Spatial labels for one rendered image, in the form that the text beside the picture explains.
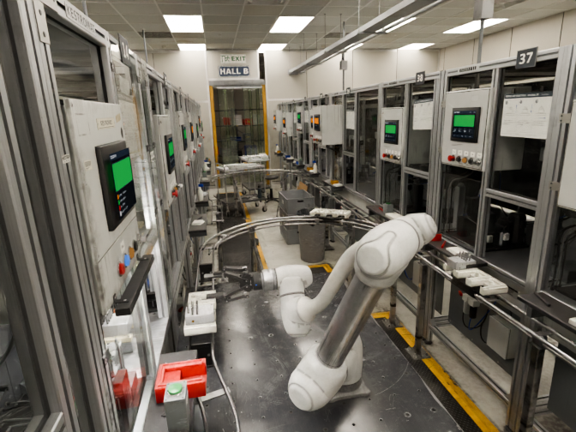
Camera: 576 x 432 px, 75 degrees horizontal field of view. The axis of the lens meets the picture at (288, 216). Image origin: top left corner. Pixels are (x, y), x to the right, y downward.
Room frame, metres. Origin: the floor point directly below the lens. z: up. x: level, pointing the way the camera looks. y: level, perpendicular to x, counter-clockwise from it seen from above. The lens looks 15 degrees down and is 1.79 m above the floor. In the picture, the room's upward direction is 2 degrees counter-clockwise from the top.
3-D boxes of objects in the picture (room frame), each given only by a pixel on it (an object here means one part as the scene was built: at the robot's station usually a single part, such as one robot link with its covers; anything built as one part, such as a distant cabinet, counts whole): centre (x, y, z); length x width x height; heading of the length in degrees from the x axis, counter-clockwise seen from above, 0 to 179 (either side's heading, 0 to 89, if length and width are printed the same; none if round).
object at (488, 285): (1.95, -1.03, 0.84); 0.37 x 0.14 x 0.10; 10
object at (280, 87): (10.22, -1.84, 1.65); 4.64 x 0.08 x 3.30; 100
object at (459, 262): (2.06, -1.01, 0.92); 0.13 x 0.10 x 0.09; 100
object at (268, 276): (1.44, 0.09, 1.12); 0.09 x 0.06 x 0.09; 10
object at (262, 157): (8.34, 0.68, 0.48); 0.84 x 0.58 x 0.97; 18
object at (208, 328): (1.67, 0.44, 0.84); 0.36 x 0.14 x 0.10; 10
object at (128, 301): (0.96, 0.43, 1.37); 0.36 x 0.04 x 0.04; 10
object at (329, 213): (3.45, -0.40, 0.84); 0.37 x 0.14 x 0.10; 68
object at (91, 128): (0.94, 0.56, 1.60); 0.42 x 0.29 x 0.46; 10
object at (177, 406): (0.92, 0.35, 0.97); 0.08 x 0.08 x 0.12; 10
